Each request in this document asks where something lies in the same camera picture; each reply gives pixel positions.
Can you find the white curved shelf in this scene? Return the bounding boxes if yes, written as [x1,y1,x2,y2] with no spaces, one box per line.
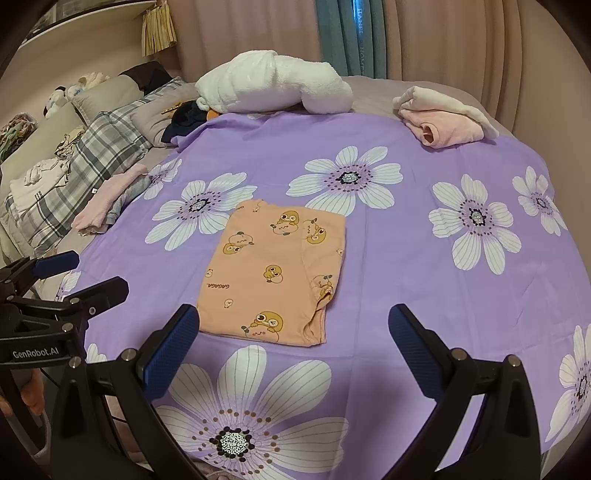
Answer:
[18,0,160,47]

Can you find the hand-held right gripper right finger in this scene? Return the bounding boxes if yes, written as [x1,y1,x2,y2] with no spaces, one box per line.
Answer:
[388,303,542,480]

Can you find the purple floral blanket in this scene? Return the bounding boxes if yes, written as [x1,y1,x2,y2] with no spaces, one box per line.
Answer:
[53,111,591,480]

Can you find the white fluffy blanket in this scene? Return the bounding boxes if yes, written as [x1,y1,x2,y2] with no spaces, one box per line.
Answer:
[195,50,354,116]

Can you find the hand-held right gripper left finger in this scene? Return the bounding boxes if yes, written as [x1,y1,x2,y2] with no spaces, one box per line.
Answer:
[48,303,200,480]

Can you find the pink folded clothes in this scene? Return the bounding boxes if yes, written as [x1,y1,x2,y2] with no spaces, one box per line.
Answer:
[398,107,485,149]

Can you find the beige curtain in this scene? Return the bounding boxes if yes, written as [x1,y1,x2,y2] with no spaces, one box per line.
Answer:
[166,0,591,134]

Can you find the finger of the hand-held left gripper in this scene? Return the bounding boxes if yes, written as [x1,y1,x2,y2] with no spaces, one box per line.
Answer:
[9,276,130,320]
[0,250,80,301]

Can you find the teal curtain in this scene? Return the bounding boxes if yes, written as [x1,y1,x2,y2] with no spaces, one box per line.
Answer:
[316,0,389,80]

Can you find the person's left hand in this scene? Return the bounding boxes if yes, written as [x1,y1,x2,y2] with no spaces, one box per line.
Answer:
[0,370,47,418]

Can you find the orange cartoon print shirt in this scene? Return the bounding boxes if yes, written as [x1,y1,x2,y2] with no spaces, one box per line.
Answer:
[196,198,348,347]

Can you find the light pink folded cloth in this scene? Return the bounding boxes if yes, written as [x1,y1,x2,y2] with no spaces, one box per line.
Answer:
[71,162,148,234]

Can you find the white printed cloth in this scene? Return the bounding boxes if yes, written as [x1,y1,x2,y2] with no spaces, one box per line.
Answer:
[9,159,63,210]

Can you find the white and black plush toy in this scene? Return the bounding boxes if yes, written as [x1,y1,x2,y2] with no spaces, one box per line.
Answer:
[44,87,70,118]

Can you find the cream folded cloth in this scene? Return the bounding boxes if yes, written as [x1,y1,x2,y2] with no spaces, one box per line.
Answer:
[392,87,500,139]

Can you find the beige pillow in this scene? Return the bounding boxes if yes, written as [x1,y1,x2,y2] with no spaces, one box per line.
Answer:
[71,74,146,125]

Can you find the dark navy cloth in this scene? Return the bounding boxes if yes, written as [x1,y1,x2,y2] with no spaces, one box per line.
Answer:
[161,100,218,146]

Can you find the multicolour knitted item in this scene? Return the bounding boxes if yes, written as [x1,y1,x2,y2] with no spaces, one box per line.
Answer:
[0,112,38,160]

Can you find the grey striped folded cloth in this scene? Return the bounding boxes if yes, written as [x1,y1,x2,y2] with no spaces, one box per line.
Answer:
[99,173,155,232]

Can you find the yellow pleated tassel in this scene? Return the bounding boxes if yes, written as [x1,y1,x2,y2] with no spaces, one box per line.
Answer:
[141,0,178,58]

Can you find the dark brown cloth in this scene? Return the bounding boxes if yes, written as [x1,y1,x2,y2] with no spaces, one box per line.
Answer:
[121,60,174,95]

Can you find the beige patterned cloth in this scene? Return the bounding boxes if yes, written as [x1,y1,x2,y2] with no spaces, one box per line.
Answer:
[54,129,86,158]

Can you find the grey pillow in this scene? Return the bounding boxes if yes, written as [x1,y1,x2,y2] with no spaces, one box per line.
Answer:
[130,85,204,148]

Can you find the grey plaid blanket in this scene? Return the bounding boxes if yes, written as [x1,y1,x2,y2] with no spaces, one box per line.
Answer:
[0,76,185,259]

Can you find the cream plush toy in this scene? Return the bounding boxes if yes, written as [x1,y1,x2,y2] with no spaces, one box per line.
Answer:
[67,71,112,100]

